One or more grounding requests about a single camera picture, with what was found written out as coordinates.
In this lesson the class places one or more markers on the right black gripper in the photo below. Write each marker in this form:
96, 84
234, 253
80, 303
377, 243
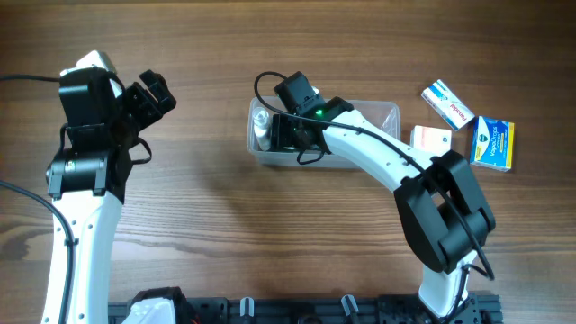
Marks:
281, 133

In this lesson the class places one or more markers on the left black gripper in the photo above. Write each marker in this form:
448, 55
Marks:
135, 93

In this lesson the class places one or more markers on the white Hansaplast plaster box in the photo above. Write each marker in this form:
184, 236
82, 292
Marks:
432, 140

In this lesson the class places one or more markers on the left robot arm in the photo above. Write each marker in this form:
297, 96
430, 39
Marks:
87, 182

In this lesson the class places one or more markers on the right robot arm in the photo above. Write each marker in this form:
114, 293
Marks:
444, 214

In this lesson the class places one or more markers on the white blue Panadol box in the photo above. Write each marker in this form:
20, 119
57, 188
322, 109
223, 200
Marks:
447, 105

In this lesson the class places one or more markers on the blue yellow VapoDrops box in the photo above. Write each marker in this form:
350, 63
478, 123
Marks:
492, 144

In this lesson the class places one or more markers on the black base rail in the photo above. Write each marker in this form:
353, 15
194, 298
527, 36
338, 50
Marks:
389, 308

